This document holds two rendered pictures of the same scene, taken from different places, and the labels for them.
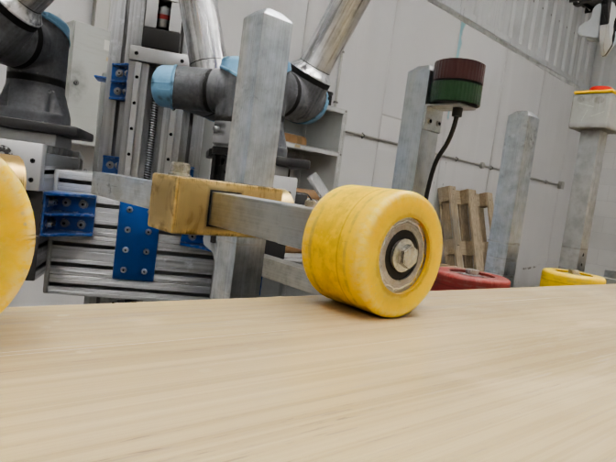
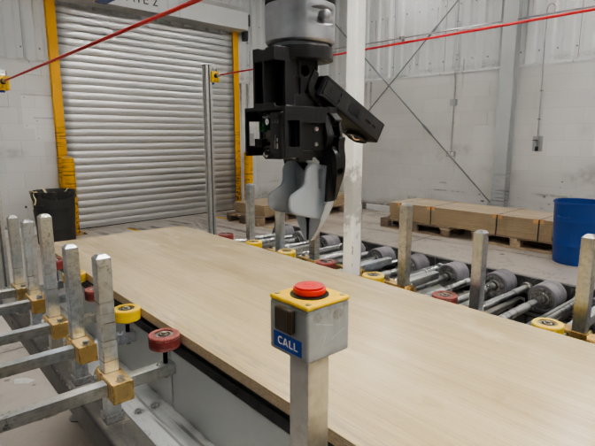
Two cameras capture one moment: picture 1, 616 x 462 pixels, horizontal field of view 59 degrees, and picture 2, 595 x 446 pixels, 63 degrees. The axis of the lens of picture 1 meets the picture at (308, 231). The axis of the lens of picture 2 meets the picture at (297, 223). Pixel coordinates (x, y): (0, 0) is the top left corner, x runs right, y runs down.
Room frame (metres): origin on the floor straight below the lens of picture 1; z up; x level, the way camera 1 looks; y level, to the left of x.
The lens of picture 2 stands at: (1.05, 0.05, 1.41)
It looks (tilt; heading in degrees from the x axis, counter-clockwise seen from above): 10 degrees down; 270
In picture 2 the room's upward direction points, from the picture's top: straight up
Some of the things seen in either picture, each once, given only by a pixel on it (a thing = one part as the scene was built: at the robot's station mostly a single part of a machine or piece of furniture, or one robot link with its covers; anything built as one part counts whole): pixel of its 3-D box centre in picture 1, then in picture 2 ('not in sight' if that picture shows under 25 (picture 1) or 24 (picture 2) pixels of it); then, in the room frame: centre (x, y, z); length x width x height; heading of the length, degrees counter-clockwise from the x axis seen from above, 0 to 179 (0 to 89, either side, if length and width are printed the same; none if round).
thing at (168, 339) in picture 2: not in sight; (165, 352); (1.40, -1.12, 0.85); 0.08 x 0.08 x 0.11
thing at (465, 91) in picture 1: (456, 94); not in sight; (0.67, -0.16, 1.11); 0.06 x 0.06 x 0.02
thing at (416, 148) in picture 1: (401, 253); not in sight; (0.70, -0.12, 0.91); 0.03 x 0.03 x 0.48; 41
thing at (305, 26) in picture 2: not in sight; (302, 29); (1.05, -0.49, 1.52); 0.08 x 0.08 x 0.05
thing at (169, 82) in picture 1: (190, 90); not in sight; (1.00, 0.24, 1.12); 0.11 x 0.11 x 0.08; 78
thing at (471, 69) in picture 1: (458, 74); not in sight; (0.67, -0.16, 1.13); 0.06 x 0.06 x 0.02
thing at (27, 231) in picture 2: not in sight; (33, 284); (2.02, -1.63, 0.88); 0.03 x 0.03 x 0.48; 41
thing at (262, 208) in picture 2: not in sight; (299, 202); (1.01, -8.67, 0.23); 2.41 x 0.77 x 0.17; 46
